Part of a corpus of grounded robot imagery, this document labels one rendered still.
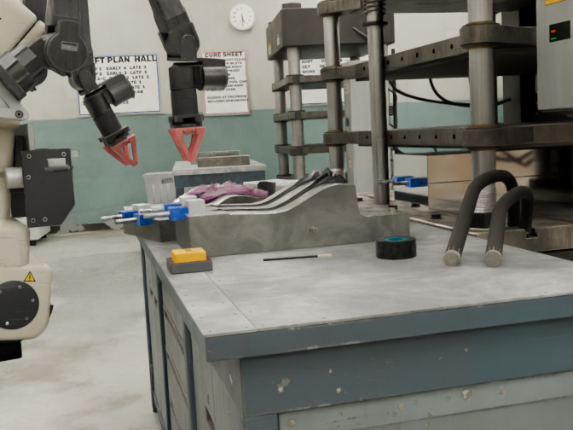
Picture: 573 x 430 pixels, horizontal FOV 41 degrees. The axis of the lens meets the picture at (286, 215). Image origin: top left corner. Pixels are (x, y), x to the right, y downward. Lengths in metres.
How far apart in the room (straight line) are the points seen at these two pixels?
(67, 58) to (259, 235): 0.53
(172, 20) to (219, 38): 7.37
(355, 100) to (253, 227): 4.46
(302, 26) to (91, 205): 3.78
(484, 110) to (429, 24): 7.53
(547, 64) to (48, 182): 1.17
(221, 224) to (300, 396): 0.63
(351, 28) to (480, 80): 4.48
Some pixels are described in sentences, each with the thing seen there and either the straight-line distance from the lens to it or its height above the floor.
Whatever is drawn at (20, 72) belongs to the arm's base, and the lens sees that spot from 1.55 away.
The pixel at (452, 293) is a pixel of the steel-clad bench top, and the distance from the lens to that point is 1.20.
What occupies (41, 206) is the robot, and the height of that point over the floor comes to 0.93.
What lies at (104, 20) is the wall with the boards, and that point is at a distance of 9.08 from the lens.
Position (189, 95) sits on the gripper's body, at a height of 1.14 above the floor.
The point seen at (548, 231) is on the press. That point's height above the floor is 0.77.
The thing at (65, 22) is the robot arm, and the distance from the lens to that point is 1.57.
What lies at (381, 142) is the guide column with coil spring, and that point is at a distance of 2.67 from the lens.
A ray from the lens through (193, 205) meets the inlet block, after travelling 1.69.
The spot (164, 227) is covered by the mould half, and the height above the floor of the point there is 0.84.
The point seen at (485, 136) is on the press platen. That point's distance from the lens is 1.95.
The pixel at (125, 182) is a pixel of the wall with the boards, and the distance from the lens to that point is 9.00.
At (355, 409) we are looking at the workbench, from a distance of 1.14.
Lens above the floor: 1.06
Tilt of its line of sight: 6 degrees down
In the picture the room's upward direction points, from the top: 3 degrees counter-clockwise
